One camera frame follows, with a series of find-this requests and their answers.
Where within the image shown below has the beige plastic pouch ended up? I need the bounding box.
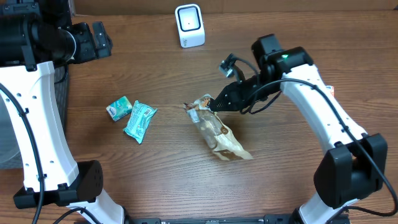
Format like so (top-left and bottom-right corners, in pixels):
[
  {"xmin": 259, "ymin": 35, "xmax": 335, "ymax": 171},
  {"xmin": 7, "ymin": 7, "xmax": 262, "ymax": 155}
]
[{"xmin": 183, "ymin": 94, "xmax": 253, "ymax": 161}]

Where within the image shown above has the teal white small box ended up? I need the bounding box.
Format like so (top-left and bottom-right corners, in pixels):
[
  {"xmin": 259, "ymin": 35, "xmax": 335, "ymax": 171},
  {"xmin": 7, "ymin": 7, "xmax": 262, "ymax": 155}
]
[{"xmin": 106, "ymin": 96, "xmax": 132, "ymax": 121}]

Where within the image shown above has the teal snack packet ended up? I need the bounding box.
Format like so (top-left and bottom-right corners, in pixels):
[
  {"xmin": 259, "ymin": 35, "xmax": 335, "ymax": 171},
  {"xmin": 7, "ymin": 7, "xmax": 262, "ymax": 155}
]
[{"xmin": 123, "ymin": 100, "xmax": 157, "ymax": 144}]

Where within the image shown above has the orange small box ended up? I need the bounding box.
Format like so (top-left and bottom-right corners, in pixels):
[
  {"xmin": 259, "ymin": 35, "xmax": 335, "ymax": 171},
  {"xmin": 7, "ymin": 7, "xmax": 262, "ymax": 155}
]
[{"xmin": 326, "ymin": 85, "xmax": 335, "ymax": 96}]

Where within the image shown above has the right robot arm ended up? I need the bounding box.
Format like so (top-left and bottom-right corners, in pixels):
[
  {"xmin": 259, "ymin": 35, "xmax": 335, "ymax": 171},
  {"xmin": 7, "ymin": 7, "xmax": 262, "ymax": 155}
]
[{"xmin": 209, "ymin": 34, "xmax": 388, "ymax": 223}]

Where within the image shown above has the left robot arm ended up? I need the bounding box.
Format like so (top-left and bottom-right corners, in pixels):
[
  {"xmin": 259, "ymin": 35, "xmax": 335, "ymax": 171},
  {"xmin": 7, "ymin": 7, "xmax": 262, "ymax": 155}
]
[{"xmin": 1, "ymin": 0, "xmax": 129, "ymax": 223}]

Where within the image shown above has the white barcode scanner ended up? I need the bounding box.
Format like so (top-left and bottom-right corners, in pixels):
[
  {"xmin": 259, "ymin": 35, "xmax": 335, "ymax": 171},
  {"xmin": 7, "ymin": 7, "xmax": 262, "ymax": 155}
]
[{"xmin": 175, "ymin": 4, "xmax": 205, "ymax": 49}]

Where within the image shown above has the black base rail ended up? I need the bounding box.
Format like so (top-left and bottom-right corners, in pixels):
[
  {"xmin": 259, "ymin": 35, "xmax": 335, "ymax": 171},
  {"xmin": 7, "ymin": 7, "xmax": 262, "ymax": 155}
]
[{"xmin": 125, "ymin": 214, "xmax": 299, "ymax": 224}]

